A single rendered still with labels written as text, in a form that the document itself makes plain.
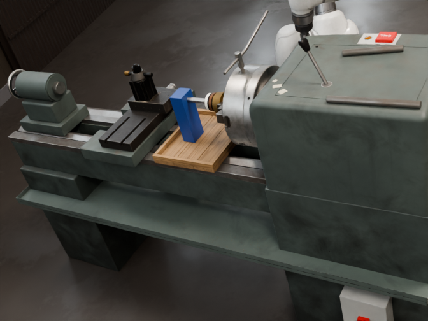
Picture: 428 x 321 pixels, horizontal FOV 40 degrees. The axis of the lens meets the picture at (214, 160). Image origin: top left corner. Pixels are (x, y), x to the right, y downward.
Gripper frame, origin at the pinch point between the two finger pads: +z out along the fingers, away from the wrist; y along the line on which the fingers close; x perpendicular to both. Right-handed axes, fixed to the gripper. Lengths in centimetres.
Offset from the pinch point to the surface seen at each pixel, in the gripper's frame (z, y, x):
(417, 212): -6, -88, -33
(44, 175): 42, -22, 136
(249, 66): -27.2, -34.1, 20.2
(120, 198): 50, -33, 96
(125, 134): 4, -34, 78
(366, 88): -38, -63, -19
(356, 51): -35, -41, -18
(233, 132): -13, -54, 27
